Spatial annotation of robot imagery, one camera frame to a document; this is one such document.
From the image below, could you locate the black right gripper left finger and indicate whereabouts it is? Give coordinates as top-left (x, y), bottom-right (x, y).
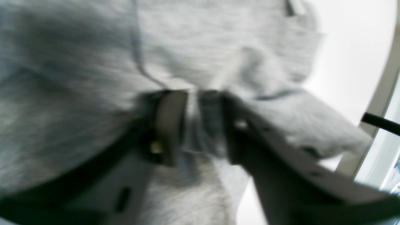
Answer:
top-left (1, 91), bottom-right (188, 225)

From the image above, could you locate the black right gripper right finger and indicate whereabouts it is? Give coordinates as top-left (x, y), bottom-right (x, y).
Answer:
top-left (221, 92), bottom-right (399, 225)

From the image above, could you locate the grey T-shirt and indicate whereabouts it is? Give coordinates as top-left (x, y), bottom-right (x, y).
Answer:
top-left (0, 0), bottom-right (370, 225)

